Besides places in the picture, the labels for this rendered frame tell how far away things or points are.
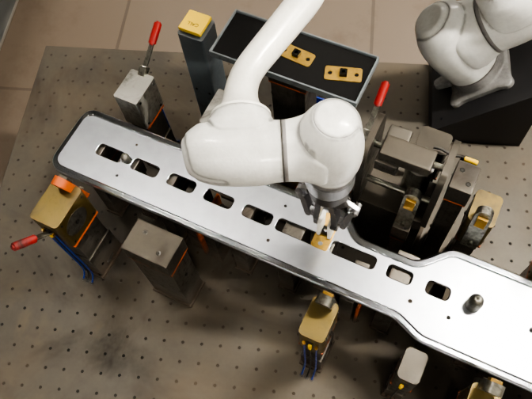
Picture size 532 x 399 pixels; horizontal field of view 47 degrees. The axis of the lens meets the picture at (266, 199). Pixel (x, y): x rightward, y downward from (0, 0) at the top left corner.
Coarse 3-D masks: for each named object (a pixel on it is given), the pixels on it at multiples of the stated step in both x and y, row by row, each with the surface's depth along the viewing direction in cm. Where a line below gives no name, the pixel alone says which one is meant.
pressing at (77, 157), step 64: (128, 128) 155; (128, 192) 147; (192, 192) 146; (256, 192) 145; (256, 256) 139; (320, 256) 138; (384, 256) 137; (448, 256) 135; (448, 320) 130; (512, 320) 129
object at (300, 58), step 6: (288, 48) 142; (294, 48) 141; (300, 48) 142; (282, 54) 142; (288, 54) 142; (294, 54) 140; (300, 54) 141; (306, 54) 141; (312, 54) 141; (294, 60) 141; (300, 60) 141; (312, 60) 140; (306, 66) 140
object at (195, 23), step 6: (192, 12) 149; (186, 18) 148; (192, 18) 148; (198, 18) 148; (204, 18) 148; (210, 18) 148; (180, 24) 148; (186, 24) 148; (192, 24) 148; (198, 24) 148; (204, 24) 147; (180, 30) 148; (186, 30) 147; (192, 30) 147; (198, 30) 147; (204, 30) 148
